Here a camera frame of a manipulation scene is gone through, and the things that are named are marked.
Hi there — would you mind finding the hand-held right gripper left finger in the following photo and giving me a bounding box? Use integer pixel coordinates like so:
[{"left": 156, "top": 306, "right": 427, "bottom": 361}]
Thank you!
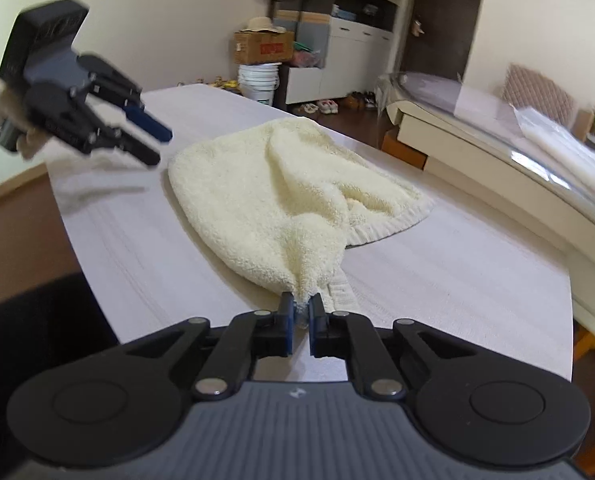
[{"left": 120, "top": 292, "right": 296, "bottom": 403}]

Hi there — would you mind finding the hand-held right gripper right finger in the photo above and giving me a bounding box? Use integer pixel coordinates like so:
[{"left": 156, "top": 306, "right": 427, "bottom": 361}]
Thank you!
[{"left": 307, "top": 292, "right": 478, "bottom": 403}]

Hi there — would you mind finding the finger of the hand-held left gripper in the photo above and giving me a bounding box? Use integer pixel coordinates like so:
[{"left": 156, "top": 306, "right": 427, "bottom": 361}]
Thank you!
[
  {"left": 78, "top": 52, "right": 174, "bottom": 144},
  {"left": 30, "top": 85, "right": 162, "bottom": 167}
]

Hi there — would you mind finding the cream terry towel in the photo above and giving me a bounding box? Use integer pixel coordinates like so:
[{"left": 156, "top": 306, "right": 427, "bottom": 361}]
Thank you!
[{"left": 168, "top": 116, "right": 435, "bottom": 311}]

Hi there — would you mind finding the white plastic bucket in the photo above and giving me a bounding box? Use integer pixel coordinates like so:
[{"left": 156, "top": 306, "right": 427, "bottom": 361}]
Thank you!
[{"left": 238, "top": 62, "right": 282, "bottom": 107}]

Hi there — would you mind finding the cardboard box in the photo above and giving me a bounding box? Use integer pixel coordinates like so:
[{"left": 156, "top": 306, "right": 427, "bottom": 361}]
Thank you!
[{"left": 234, "top": 30, "right": 296, "bottom": 65}]

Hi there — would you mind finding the straw hat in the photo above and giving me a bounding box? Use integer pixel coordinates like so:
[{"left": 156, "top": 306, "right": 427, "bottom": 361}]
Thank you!
[{"left": 242, "top": 16, "right": 287, "bottom": 36}]

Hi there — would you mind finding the red plastic bag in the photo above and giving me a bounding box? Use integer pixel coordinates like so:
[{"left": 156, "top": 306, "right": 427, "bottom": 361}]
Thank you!
[{"left": 292, "top": 42, "right": 323, "bottom": 69}]

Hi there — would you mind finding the orange brown box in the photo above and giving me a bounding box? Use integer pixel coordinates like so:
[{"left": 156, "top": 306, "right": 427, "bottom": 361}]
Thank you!
[{"left": 381, "top": 127, "right": 428, "bottom": 170}]

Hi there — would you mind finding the white and dark hallway cabinet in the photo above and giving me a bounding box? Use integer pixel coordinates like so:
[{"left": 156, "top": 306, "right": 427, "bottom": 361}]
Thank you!
[{"left": 270, "top": 0, "right": 423, "bottom": 108}]

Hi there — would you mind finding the cream dining table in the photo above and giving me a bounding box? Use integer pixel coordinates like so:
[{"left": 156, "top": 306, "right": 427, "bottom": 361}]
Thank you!
[{"left": 377, "top": 72, "right": 595, "bottom": 331}]

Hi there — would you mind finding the clear plastic package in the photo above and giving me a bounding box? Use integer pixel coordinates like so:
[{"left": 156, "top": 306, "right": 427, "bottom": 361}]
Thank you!
[{"left": 515, "top": 105, "right": 595, "bottom": 193}]

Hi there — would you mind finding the dark wooden door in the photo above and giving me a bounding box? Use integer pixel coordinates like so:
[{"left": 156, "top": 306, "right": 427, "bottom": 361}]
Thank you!
[{"left": 402, "top": 0, "right": 485, "bottom": 78}]

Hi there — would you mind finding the quilted beige chair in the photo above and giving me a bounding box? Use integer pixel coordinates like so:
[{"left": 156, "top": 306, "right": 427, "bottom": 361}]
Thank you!
[{"left": 500, "top": 62, "right": 578, "bottom": 128}]

